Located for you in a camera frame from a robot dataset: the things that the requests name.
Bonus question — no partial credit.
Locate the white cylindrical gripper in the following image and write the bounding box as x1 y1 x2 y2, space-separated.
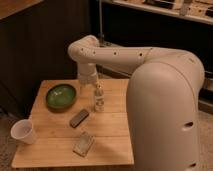
77 63 99 96

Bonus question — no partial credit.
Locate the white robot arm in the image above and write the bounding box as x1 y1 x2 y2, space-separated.
68 35 204 171

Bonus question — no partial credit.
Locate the small clear labelled bottle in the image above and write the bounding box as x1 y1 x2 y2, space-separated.
94 85 104 112

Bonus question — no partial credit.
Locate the green ceramic bowl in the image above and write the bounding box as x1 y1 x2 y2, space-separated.
45 84 77 110

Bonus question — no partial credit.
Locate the wooden table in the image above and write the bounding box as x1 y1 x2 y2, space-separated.
12 79 134 168

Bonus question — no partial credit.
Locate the grey metal base beam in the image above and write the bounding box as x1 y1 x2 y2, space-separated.
90 38 117 47

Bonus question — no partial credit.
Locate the metal vertical pole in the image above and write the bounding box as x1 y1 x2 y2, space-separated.
98 0 104 43

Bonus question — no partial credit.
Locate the clear plastic snack packet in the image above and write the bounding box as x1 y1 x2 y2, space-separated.
73 132 94 157

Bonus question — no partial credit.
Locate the white paper cup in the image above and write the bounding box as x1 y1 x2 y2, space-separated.
10 119 37 144

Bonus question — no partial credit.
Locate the cluttered background shelf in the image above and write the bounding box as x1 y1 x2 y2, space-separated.
103 0 213 25

